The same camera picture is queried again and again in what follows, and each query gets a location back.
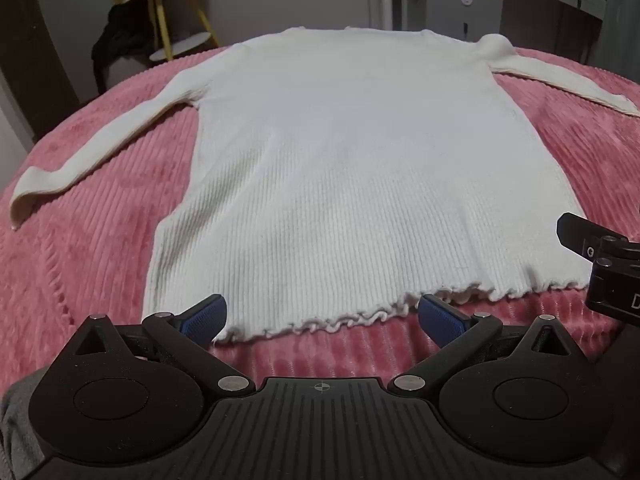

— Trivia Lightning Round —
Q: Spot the black garment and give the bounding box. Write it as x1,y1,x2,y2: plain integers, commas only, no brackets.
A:
91,2,158,96

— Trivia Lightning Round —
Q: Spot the grey cloth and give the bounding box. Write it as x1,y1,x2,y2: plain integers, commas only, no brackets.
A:
0,374,53,480

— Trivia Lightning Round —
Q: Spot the pink ribbed blanket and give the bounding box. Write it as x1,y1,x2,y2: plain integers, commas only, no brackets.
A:
0,42,640,411

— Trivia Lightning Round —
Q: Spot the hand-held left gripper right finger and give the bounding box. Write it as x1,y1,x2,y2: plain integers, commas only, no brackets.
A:
390,294,576,401

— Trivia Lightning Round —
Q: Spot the yellow-legged round side table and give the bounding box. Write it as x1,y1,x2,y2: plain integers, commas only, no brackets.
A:
112,0,223,63

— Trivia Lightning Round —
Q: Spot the grey cabinet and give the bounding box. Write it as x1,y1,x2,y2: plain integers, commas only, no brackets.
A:
406,0,505,43

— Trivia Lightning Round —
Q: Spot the grey round ottoman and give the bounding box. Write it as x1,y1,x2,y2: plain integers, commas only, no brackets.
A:
107,52,151,88

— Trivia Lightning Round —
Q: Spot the dark wooden door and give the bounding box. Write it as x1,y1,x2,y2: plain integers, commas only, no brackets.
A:
0,0,81,141

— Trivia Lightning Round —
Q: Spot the white knit sweater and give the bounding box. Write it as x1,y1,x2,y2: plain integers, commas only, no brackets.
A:
9,25,640,346

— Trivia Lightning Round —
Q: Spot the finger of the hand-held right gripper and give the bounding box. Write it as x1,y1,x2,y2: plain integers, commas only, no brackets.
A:
556,212,640,264

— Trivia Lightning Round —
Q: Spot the grey curtain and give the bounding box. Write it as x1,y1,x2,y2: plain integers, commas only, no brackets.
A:
582,0,640,81

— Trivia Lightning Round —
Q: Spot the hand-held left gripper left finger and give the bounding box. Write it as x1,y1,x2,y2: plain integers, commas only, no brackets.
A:
67,294,256,398

